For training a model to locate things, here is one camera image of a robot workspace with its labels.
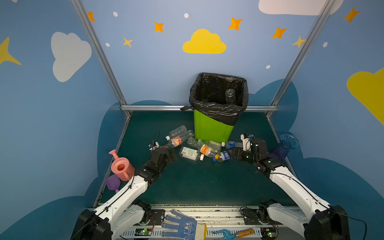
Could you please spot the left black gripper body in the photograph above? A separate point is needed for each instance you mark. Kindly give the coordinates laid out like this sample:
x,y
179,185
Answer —
x,y
163,151

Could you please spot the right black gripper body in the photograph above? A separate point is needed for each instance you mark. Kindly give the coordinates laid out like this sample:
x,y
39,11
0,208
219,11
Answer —
x,y
240,153

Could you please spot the tall clear bottle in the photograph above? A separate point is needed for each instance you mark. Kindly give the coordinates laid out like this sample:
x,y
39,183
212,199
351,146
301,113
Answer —
x,y
230,95

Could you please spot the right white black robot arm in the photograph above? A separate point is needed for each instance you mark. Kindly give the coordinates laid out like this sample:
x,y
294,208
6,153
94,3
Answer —
x,y
318,220

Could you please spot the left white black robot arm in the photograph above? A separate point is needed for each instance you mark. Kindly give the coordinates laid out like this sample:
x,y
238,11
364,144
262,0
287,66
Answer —
x,y
123,210

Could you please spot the green plastic trash bin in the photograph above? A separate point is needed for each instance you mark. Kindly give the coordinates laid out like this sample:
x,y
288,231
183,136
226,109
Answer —
x,y
209,129

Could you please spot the black bin liner bag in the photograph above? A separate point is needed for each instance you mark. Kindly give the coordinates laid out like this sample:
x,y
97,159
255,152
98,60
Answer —
x,y
207,95

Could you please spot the clear bottle red label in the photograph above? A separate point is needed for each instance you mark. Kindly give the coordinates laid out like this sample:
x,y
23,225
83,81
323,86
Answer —
x,y
179,139

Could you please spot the blue label water bottle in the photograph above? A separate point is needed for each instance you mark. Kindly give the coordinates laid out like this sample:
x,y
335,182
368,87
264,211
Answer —
x,y
232,144

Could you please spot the purple ribbed plastic vase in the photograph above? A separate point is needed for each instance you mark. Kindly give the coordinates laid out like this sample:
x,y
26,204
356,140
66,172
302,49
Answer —
x,y
287,142

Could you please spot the pepsi bottle yellow cap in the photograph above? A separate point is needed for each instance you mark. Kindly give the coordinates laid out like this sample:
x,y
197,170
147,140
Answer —
x,y
222,156

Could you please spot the clear bottle white cap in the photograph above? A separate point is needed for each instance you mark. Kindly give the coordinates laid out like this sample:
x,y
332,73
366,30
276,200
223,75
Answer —
x,y
176,132

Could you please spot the pink toy watering can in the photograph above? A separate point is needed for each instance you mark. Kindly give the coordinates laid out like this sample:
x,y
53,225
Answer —
x,y
122,167

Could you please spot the small clear green-cap bottle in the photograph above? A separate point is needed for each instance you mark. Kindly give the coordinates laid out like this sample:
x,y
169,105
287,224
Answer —
x,y
216,147

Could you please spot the crushed orange label bottle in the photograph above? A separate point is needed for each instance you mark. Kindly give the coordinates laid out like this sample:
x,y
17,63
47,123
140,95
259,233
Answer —
x,y
204,149

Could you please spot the blue dotted work glove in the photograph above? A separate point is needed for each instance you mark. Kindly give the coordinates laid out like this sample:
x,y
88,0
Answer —
x,y
182,227

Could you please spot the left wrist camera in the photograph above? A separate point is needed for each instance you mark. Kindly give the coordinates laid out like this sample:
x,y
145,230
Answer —
x,y
153,146

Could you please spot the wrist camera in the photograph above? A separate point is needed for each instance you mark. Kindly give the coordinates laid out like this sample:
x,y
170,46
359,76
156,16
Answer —
x,y
246,140
153,146

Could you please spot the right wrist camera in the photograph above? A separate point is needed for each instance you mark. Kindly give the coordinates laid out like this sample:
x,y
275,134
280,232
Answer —
x,y
246,140

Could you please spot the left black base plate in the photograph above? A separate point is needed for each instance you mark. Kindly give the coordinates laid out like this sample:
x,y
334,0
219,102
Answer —
x,y
153,217

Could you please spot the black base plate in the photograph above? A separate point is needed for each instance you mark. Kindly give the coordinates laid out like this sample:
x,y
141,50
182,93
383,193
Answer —
x,y
251,217
153,217

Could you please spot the aluminium frame back rail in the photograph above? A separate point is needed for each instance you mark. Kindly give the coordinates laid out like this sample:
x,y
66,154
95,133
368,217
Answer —
x,y
187,108

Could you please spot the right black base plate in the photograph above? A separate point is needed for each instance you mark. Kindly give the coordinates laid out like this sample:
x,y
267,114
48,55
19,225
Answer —
x,y
251,217

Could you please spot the teal fork wooden handle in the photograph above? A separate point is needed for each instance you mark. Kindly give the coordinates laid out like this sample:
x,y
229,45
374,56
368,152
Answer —
x,y
227,235

